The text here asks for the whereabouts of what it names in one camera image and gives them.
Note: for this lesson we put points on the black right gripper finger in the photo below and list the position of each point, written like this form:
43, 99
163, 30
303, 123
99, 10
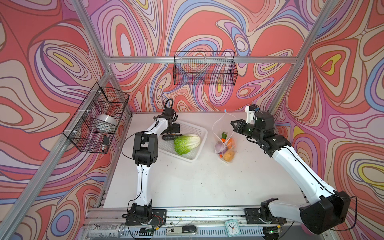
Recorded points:
238, 129
237, 122

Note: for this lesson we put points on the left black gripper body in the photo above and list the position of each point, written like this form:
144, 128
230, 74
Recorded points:
174, 128

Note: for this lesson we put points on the black wire basket left wall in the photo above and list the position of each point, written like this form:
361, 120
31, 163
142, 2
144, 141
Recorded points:
88, 134

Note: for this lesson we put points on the green circuit board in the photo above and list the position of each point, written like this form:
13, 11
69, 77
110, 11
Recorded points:
144, 232

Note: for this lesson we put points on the green lettuce cabbage toy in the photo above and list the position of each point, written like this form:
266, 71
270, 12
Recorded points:
186, 143

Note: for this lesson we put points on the silver tape roll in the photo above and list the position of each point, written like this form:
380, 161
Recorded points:
107, 119

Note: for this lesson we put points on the black wire basket back wall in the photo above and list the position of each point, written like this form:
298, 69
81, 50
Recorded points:
205, 68

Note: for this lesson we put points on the clear zip top bag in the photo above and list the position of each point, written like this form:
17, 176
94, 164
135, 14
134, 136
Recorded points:
225, 144

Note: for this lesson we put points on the black white remote device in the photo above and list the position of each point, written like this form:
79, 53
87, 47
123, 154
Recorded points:
182, 230

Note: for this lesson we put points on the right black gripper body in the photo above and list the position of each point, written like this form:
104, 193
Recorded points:
246, 129

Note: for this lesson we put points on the purple red onion toy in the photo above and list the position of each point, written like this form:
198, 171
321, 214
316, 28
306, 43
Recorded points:
220, 147

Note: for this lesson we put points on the small teal alarm clock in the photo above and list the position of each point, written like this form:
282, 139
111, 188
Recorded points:
232, 228

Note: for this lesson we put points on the silver drink can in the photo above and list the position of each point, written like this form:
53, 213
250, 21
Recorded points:
110, 231

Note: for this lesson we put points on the black wire basket wall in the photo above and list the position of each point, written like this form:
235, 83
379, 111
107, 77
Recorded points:
205, 68
88, 134

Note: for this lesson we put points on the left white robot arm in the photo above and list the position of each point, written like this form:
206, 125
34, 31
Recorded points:
145, 153

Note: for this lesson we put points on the white plastic perforated basket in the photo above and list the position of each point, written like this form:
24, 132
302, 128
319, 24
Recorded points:
167, 147

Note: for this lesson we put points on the aluminium frame post left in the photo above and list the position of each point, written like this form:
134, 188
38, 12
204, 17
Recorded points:
108, 77

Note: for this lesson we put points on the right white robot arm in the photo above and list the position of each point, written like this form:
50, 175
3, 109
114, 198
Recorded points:
326, 208

